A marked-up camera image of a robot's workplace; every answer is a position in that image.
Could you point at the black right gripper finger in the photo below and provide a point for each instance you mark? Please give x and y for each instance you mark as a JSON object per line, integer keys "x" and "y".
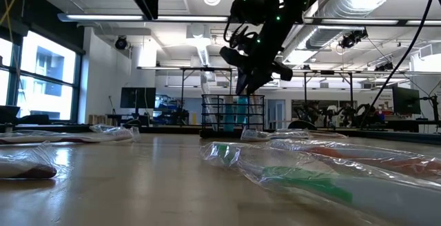
{"x": 242, "y": 83}
{"x": 255, "y": 82}

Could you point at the blue mouthwash bottle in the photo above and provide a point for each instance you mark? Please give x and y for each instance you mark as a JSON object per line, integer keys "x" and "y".
{"x": 228, "y": 115}
{"x": 242, "y": 112}

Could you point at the white green toothbrush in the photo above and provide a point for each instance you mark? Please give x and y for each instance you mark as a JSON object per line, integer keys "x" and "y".
{"x": 207, "y": 91}

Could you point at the blue toothbrush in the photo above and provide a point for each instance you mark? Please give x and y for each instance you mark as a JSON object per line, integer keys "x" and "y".
{"x": 255, "y": 135}

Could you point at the clear toothbrush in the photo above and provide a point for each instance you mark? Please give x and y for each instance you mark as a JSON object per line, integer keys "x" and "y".
{"x": 330, "y": 135}

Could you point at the purple toothbrush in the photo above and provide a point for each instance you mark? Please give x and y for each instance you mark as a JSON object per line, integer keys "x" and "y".
{"x": 51, "y": 137}

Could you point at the orange toothbrush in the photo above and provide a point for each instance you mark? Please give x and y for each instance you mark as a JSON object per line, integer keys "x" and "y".
{"x": 406, "y": 165}

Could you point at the pink wrapped toothbrush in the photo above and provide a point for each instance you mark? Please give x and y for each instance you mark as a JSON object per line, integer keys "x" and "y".
{"x": 256, "y": 114}

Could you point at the long ceiling light strip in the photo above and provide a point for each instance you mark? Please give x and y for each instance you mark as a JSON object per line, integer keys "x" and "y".
{"x": 103, "y": 17}

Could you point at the black ceiling track light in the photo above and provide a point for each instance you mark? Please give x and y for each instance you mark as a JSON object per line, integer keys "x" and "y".
{"x": 121, "y": 42}
{"x": 384, "y": 67}
{"x": 353, "y": 38}

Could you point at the black computer monitor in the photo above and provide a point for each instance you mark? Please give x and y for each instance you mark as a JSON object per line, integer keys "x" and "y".
{"x": 138, "y": 97}
{"x": 406, "y": 100}

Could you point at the wooden blocks stack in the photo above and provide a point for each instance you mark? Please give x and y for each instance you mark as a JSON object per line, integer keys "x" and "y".
{"x": 98, "y": 120}

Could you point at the dark framed window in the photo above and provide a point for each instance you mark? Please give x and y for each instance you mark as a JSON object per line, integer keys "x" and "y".
{"x": 44, "y": 91}

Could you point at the maroon wrapped toothbrush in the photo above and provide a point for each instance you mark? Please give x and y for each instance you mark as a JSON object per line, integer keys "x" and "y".
{"x": 31, "y": 172}

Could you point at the white ceiling vent duct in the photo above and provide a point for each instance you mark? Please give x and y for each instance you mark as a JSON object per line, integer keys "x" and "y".
{"x": 199, "y": 33}

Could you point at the black aluminium table frame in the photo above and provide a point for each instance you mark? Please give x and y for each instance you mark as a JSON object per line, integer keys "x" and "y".
{"x": 165, "y": 129}

